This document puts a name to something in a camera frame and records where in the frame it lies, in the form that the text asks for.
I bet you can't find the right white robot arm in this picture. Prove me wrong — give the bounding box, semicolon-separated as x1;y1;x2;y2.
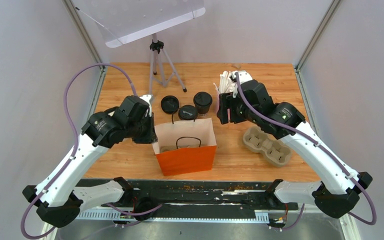
217;79;373;219

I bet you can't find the orange paper bag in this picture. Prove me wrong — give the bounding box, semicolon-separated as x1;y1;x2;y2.
152;118;217;176

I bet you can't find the white reflector board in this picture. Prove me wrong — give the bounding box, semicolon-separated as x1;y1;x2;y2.
74;0;206;49

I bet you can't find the black paper coffee cup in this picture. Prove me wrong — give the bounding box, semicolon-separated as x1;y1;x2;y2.
194;103;212;116

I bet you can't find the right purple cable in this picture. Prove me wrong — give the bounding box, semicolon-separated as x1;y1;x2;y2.
233;72;377;232

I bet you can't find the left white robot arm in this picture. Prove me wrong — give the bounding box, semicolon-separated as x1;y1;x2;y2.
22;94;158;228

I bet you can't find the bundle of wrapped straws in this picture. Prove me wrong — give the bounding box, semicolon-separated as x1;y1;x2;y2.
214;70;236;94

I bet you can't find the grey tripod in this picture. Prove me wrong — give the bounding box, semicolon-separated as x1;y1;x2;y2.
148;33;188;95

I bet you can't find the stack of black lids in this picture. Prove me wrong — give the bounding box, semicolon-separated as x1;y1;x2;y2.
160;95;180;115

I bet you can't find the cardboard cup carrier tray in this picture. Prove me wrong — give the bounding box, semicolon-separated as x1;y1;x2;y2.
242;126;292;168

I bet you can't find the cardboard cup carrier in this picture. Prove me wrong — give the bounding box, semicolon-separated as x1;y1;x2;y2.
159;145;199;154

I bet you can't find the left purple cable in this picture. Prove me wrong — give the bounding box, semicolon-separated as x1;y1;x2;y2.
20;63;163;240

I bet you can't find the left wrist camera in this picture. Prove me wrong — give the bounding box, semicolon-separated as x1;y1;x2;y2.
139;94;154;117

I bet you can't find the black cup lid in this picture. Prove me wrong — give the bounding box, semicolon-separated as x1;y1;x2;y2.
178;104;198;121
193;91;213;107

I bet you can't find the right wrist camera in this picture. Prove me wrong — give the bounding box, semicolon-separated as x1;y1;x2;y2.
231;70;254;98

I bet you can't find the pink straw holder cup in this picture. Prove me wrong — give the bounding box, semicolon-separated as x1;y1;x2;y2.
215;94;220;113

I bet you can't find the purple cable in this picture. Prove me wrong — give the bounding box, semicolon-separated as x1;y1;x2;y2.
233;72;377;232
20;63;163;240

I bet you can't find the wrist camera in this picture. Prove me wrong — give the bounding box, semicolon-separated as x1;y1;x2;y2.
139;94;154;117
231;70;254;98

